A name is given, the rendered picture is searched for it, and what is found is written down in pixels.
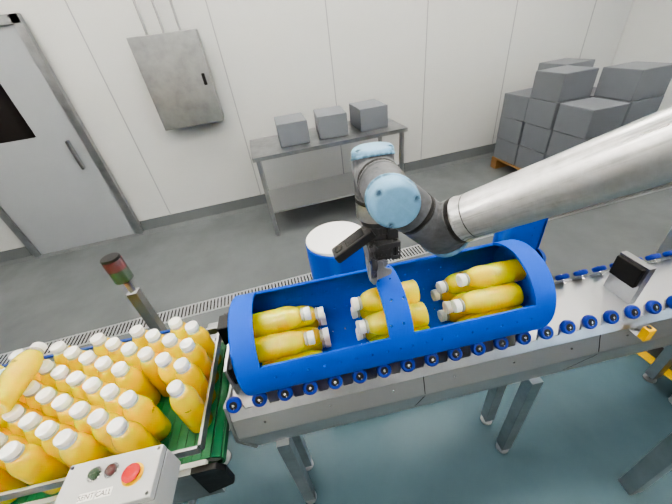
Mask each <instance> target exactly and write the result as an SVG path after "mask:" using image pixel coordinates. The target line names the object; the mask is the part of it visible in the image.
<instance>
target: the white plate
mask: <svg viewBox="0 0 672 504"><path fill-rule="evenodd" d="M360 227H361V226H359V225H357V224H355V223H352V222H347V221H335V222H329V223H325V224H323V225H320V226H318V227H316V228H315V229H313V230H312V231H311V232H310V233H309V234H308V236H307V238H306V245H307V247H308V249H309V250H310V251H312V252H313V253H315V254H318V255H321V256H330V257H332V256H333V253H332V248H334V247H335V246H336V245H338V244H339V243H340V242H342V241H343V240H344V239H346V238H347V237H348V236H350V235H351V234H352V233H354V232H355V231H356V230H358V229H359V228H360Z"/></svg>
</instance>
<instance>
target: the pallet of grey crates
mask: <svg viewBox="0 0 672 504"><path fill-rule="evenodd" d="M594 63H595V59H579V58H563V59H558V60H552V61H547V62H541V63H539V66H538V70H537V71H536V74H535V78H534V83H533V87H532V88H528V89H523V90H518V91H513V92H508V93H505V96H504V101H503V107H502V112H501V117H500V122H499V128H498V133H497V139H496V145H495V150H494V156H492V160H491V165H490V167H492V168H494V169H497V168H501V167H505V166H511V167H513V168H515V169H518V170H520V169H523V168H525V167H527V166H530V165H532V164H534V163H537V162H539V161H541V160H544V159H546V158H548V157H551V156H553V155H556V154H558V153H560V152H563V151H565V150H567V149H570V148H572V147H574V146H577V145H579V144H581V143H584V142H586V141H589V140H591V139H593V138H596V137H598V136H600V135H603V134H605V133H607V132H610V131H612V130H614V129H617V128H619V127H621V126H624V125H626V124H629V123H631V122H633V121H636V120H638V119H640V118H643V117H645V116H647V115H650V114H652V113H654V112H657V111H658V109H659V107H660V104H661V102H662V100H663V98H664V94H665V92H666V90H667V88H668V86H669V84H670V81H671V79H672V63H664V62H644V61H634V62H628V63H623V64H617V65H612V66H607V67H603V69H602V72H601V75H600V78H599V81H598V84H597V87H593V86H594V83H595V80H596V77H597V74H598V71H599V67H593V66H594Z"/></svg>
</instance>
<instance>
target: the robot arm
mask: <svg viewBox="0 0 672 504"><path fill-rule="evenodd" d="M394 154H395V151H394V146H393V144H391V143H388V142H371V143H365V144H361V145H358V146H356V147H354V148H353V149H352V151H351V161H352V170H353V182H354V193H355V204H356V216H357V218H358V219H359V220H360V221H361V224H362V225H363V226H362V227H360V228H359V229H358V230H356V231H355V232H354V233H352V234H351V235H350V236H348V237H347V238H346V239H344V240H343V241H342V242H340V243H339V244H338V245H336V246H335V247H334V248H332V253H333V256H334V259H335V260H336V261H337V262H338V263H342V262H343V261H344V260H346V259H347V258H349V257H350V256H351V255H353V254H354V253H355V252H357V251H358V250H359V249H361V248H362V247H363V250H364V257H365V263H366V268H367V273H368V278H369V280H370V282H371V283H372V284H373V285H375V284H376V282H377V280H378V279H380V278H383V277H385V276H388V275H390V274H391V273H392V269H391V268H387V267H386V266H387V265H388V261H387V259H392V260H394V259H399V258H401V241H400V240H399V238H398V231H399V232H402V233H403V234H405V235H406V236H408V237H409V238H410V239H412V240H413V241H415V242H416V243H418V244H419V245H420V246H422V247H423V248H424V249H425V250H426V251H427V252H429V253H431V254H434V255H436V256H438V257H443V258H446V257H451V256H454V255H456V254H458V253H459V252H461V251H462V250H463V249H464V248H465V247H466V246H467V244H468V243H469V242H470V241H472V240H474V239H476V238H479V237H483V236H486V235H490V234H493V233H497V232H500V231H504V230H507V229H511V228H514V227H518V226H521V225H525V224H528V223H532V222H535V221H539V220H542V219H546V218H549V217H553V216H556V215H560V214H563V213H567V212H570V211H573V210H577V209H580V208H584V207H587V206H591V205H594V204H598V203H601V202H605V201H608V200H612V199H615V198H619V197H622V196H626V195H629V194H633V193H636V192H640V191H643V190H647V189H650V188H654V187H657V186H661V185H664V184H668V183H671V182H672V105H671V106H669V107H666V108H664V109H661V110H659V111H657V112H654V113H652V114H650V115H647V116H645V117H643V118H640V119H638V120H636V121H633V122H631V123H629V124H626V125H624V126H621V127H619V128H617V129H614V130H612V131H610V132H607V133H605V134H603V135H600V136H598V137H596V138H593V139H591V140H589V141H586V142H584V143H581V144H579V145H577V146H574V147H572V148H570V149H567V150H565V151H563V152H560V153H558V154H556V155H553V156H551V157H548V158H546V159H544V160H541V161H539V162H537V163H534V164H532V165H530V166H527V167H525V168H523V169H520V170H518V171H516V172H513V173H511V174H508V175H506V176H504V177H501V178H499V179H497V180H494V181H492V182H490V183H487V184H485V185H483V186H480V187H478V188H476V189H473V190H471V191H468V192H466V193H464V194H461V195H459V196H453V197H451V198H449V199H447V200H444V201H442V202H439V201H437V200H436V199H435V198H434V197H433V196H431V195H430V194H429V193H427V192H426V191H425V190H423V189H422V188H421V187H420V186H418V185H417V184H416V183H415V182H413V181H412V180H411V179H410V178H409V177H407V176H406V175H405V174H404V173H403V171H402V170H401V169H400V168H399V167H398V165H397V164H396V163H395V160H394ZM398 247H399V254H398ZM383 259H384V260H383Z"/></svg>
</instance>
